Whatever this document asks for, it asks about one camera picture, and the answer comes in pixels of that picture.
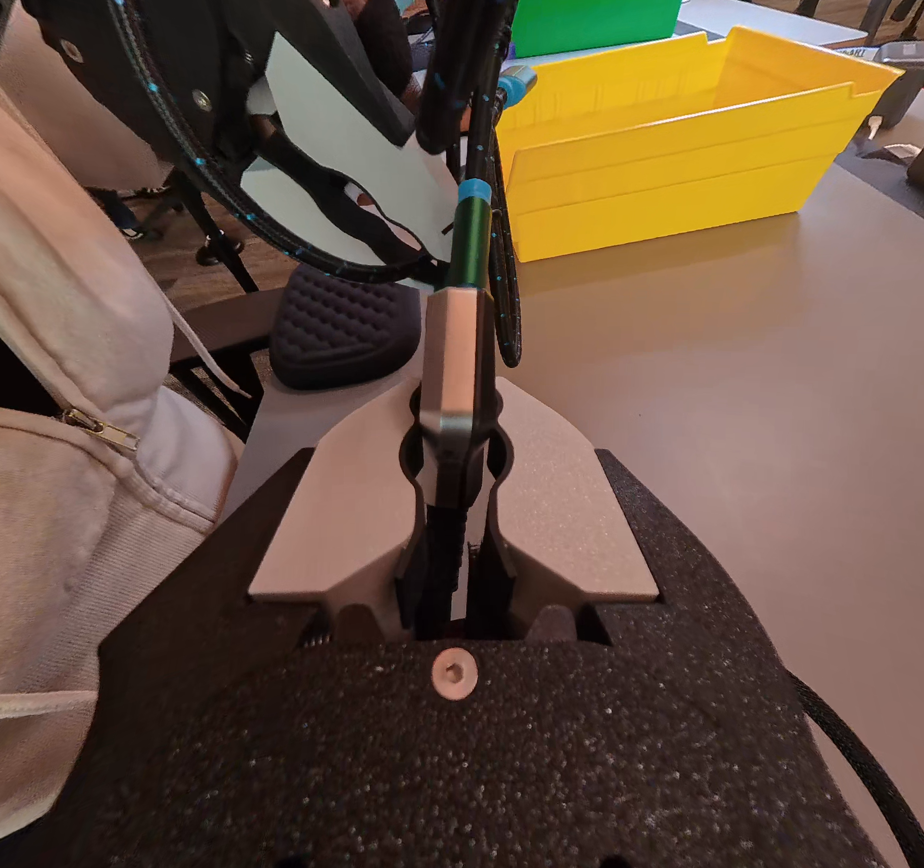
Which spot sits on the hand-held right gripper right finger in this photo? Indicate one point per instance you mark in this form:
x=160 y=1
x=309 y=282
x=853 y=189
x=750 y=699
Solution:
x=563 y=514

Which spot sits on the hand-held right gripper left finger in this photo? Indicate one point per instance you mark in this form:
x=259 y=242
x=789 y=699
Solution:
x=339 y=507

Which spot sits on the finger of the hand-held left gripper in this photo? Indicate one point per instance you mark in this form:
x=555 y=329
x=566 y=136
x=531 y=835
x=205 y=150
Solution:
x=339 y=124
x=289 y=204

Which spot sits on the dark grey desk mat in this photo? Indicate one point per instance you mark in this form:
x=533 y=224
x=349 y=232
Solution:
x=884 y=168

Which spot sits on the black dimpled chair armrest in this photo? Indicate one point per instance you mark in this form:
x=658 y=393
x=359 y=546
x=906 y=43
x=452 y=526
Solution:
x=339 y=327

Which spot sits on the green plastic bin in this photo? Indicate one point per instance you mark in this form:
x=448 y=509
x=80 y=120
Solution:
x=599 y=2

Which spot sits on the yellow plastic bin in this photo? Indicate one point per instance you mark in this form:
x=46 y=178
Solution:
x=671 y=168

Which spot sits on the grey box device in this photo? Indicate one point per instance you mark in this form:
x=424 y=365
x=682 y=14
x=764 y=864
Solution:
x=902 y=88

